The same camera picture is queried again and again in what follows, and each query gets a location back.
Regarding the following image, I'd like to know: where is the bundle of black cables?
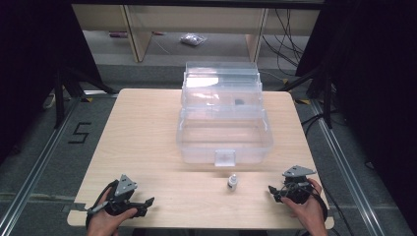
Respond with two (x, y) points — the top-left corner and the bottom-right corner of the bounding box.
(261, 7), (307, 73)

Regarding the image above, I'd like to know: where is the pink object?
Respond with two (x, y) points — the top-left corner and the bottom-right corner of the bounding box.
(108, 30), (130, 39)

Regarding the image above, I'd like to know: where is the black floor cable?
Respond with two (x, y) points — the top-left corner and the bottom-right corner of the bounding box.
(300, 112), (327, 138)

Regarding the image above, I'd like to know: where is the clear plastic storage box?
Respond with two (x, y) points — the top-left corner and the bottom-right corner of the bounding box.
(175, 60), (275, 168)

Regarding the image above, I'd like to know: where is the black metal stand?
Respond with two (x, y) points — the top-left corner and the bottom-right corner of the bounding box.
(277, 62), (336, 130)
(53, 64), (120, 130)

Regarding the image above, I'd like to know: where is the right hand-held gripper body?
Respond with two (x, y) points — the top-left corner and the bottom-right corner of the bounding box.
(273, 164), (318, 205)

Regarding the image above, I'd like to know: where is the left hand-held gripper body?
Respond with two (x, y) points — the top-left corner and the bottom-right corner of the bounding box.
(103, 173), (149, 217)

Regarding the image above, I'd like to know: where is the person's right hand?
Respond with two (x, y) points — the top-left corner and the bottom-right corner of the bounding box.
(280, 177), (327, 236)

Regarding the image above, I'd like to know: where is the black curtain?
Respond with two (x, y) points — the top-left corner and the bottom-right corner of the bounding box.
(0, 0), (103, 165)
(294, 0), (417, 227)

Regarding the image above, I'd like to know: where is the aluminium floor rail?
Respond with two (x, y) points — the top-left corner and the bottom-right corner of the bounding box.
(309, 98), (388, 236)
(0, 97), (83, 236)

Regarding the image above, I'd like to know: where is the small white bottle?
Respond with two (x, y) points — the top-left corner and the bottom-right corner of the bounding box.
(226, 173), (240, 193)

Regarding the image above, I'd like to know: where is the beige wooden cabinet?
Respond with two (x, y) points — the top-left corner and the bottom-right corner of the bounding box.
(71, 3), (322, 64)

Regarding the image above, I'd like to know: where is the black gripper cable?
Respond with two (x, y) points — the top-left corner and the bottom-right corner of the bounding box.
(307, 183), (329, 224)
(85, 179), (120, 230)

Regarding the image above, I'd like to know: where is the person's left hand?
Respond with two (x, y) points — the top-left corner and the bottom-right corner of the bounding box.
(86, 188), (140, 236)

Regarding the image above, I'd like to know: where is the clear plastic bag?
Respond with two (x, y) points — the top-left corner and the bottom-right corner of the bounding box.
(179, 32), (209, 47)

